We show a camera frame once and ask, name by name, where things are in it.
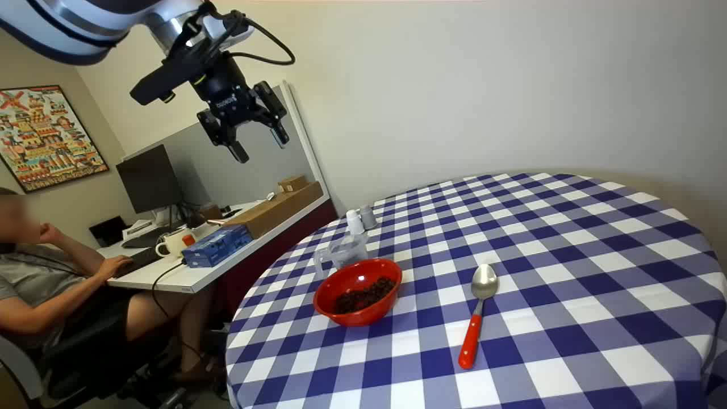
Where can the seated person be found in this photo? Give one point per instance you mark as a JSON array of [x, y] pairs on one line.
[[48, 280]]

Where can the red plastic bowl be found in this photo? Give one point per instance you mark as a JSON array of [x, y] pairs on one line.
[[359, 295]]

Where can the blue white checkered tablecloth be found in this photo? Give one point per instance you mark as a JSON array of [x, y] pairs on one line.
[[608, 299]]

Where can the red handled metal spoon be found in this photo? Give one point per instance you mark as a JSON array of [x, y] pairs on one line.
[[484, 284]]

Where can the black computer monitor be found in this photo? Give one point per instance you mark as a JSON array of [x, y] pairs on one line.
[[152, 180]]

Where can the framed colourful wall picture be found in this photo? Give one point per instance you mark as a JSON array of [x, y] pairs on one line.
[[43, 140]]

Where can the white mug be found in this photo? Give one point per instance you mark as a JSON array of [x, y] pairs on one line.
[[174, 245]]

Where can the blue box on desk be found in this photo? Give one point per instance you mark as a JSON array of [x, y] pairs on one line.
[[215, 248]]

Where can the office chair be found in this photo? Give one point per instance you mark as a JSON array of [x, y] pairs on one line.
[[89, 361]]

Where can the grey partition panel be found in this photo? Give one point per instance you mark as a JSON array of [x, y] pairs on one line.
[[209, 177]]

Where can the small white bottle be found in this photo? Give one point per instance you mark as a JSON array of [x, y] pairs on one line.
[[356, 224]]

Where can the long cardboard box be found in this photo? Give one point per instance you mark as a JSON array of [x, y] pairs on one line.
[[295, 195]]

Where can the clear glass measuring cup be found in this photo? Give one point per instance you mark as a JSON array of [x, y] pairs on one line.
[[339, 254]]

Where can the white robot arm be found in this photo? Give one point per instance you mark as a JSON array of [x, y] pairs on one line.
[[85, 33]]

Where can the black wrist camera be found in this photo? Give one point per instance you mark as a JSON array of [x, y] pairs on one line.
[[192, 42]]

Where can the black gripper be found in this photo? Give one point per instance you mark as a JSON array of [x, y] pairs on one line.
[[232, 100]]

